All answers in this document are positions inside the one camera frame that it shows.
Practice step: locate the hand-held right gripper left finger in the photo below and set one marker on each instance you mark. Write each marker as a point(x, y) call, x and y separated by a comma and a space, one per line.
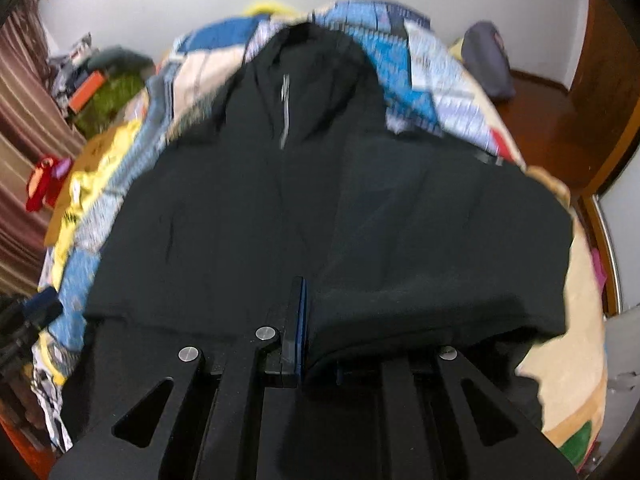
point(300, 322)

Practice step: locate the yellow tan printed sheet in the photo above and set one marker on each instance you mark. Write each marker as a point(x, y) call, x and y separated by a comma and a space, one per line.
point(95, 175)

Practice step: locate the blue patchwork blanket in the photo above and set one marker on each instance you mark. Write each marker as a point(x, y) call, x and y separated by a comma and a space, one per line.
point(430, 90)

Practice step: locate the striped brown curtain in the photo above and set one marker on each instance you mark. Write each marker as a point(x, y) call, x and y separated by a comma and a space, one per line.
point(22, 160)

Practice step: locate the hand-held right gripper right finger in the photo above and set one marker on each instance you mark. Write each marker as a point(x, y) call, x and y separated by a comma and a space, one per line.
point(402, 410)

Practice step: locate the cluttered shelf green box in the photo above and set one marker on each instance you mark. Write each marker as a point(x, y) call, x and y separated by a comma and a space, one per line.
point(107, 106)

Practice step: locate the white wardrobe door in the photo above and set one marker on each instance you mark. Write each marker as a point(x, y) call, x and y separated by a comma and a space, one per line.
point(617, 250)

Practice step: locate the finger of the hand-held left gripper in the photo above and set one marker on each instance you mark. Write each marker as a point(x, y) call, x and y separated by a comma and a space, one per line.
point(44, 306)

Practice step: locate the wooden door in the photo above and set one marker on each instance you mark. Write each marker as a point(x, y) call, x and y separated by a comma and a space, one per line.
point(607, 85)

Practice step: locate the black zip jacket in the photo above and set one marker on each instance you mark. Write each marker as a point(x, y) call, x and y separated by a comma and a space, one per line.
point(310, 200)

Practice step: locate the orange box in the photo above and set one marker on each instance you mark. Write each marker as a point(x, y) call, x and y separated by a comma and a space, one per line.
point(87, 91)

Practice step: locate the pile of assorted items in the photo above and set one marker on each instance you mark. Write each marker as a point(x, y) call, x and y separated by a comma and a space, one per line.
point(70, 67)

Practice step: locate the dark grey cloth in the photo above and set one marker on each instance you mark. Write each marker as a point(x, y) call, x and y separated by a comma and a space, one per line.
point(117, 57)

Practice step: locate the beige blanket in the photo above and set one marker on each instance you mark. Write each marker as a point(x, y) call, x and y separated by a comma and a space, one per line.
point(575, 340)

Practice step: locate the yellow pillow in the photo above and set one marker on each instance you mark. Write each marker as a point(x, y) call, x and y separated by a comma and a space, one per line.
point(270, 7)

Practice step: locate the grey bag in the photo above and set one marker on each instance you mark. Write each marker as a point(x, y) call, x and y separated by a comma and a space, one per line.
point(487, 60)

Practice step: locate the red bag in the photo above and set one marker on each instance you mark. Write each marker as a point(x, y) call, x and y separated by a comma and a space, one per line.
point(46, 180)

